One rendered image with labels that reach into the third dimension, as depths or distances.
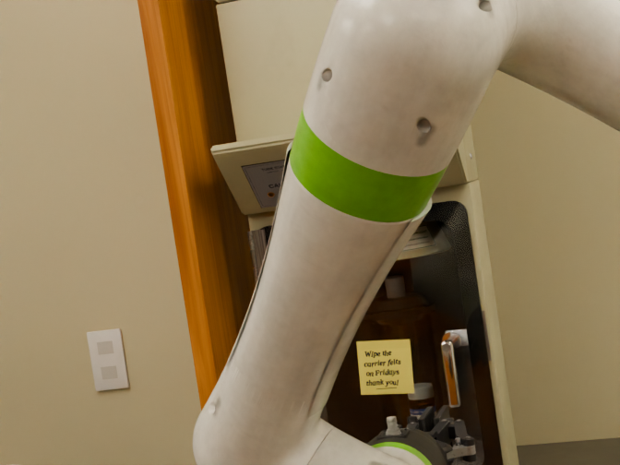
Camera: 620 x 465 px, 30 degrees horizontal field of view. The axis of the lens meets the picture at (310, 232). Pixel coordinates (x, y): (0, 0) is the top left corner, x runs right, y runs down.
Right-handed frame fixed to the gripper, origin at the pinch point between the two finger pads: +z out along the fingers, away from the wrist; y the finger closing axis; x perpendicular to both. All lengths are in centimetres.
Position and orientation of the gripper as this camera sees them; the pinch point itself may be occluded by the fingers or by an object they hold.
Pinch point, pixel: (435, 424)
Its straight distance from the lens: 139.7
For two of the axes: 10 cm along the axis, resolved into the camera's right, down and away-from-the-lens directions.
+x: 1.3, 9.9, 0.4
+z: 2.6, -0.8, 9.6
